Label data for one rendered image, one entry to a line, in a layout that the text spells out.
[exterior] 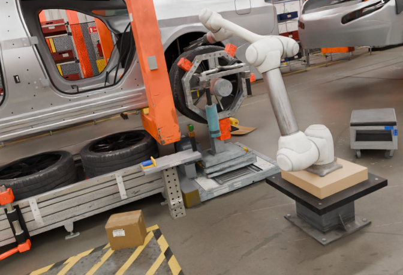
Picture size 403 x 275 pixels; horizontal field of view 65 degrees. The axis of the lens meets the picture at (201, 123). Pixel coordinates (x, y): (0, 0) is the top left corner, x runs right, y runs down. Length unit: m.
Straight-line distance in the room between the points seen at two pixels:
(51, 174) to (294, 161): 1.77
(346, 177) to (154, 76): 1.41
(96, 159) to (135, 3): 1.21
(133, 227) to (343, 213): 1.32
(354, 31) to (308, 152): 3.05
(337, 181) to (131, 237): 1.34
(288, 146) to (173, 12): 1.68
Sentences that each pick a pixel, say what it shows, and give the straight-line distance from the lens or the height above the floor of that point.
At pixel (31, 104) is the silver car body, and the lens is 2.84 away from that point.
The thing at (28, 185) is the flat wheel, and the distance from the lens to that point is 2.63.
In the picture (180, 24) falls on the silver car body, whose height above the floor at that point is 1.39.
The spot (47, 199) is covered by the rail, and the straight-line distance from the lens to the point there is 2.57.
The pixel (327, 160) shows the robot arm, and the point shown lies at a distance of 1.98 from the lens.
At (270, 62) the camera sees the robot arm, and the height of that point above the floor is 1.06.
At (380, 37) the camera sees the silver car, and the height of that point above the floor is 0.86.
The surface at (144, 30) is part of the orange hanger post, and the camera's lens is 2.32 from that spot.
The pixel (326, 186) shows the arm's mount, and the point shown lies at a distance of 1.88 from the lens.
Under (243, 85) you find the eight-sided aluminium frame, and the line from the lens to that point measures 2.68.
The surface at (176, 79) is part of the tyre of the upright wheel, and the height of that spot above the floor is 0.97.
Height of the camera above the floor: 1.26
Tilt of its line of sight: 15 degrees down
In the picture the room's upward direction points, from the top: 10 degrees counter-clockwise
